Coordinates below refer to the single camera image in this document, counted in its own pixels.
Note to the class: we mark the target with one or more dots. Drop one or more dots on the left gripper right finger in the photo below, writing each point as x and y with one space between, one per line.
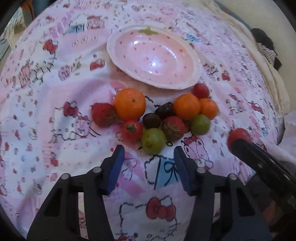
223 208

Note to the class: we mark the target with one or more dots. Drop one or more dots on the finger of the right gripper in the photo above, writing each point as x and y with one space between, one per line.
240 144

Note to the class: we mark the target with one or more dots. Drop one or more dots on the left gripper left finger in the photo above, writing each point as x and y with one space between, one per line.
58 217

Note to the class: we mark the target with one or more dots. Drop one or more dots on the red cherry tomato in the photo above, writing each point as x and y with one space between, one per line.
200 90
237 134

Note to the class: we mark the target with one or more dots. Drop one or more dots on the green grape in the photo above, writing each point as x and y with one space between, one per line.
200 125
153 141

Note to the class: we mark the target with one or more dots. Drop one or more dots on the small orange mandarin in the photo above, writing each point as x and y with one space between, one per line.
209 108

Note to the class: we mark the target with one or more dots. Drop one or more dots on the cherry tomato with stem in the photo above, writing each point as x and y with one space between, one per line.
131 130

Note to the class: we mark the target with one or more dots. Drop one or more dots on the strawberry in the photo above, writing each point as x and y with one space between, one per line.
173 128
103 114

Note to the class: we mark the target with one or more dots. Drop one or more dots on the green grape front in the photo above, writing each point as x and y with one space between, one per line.
153 141

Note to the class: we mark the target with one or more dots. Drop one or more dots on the large orange mandarin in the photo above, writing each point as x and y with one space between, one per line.
129 104

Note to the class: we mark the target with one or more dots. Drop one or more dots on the cream blanket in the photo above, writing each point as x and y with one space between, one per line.
272 79

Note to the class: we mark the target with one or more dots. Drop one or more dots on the dark grape upper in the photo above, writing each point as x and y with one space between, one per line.
165 111

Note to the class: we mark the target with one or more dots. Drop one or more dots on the dark grape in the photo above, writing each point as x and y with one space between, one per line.
151 120
165 111

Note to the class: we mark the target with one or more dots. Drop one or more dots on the dark grape lower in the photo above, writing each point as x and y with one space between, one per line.
151 120

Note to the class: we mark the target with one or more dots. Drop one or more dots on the black clothing pile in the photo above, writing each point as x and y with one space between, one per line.
266 47

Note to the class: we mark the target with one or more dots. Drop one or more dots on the Hello Kitty pink bedsheet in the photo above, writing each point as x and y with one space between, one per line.
87 76

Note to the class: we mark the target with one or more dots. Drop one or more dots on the pink strawberry-pattern plate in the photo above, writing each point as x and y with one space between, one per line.
155 56

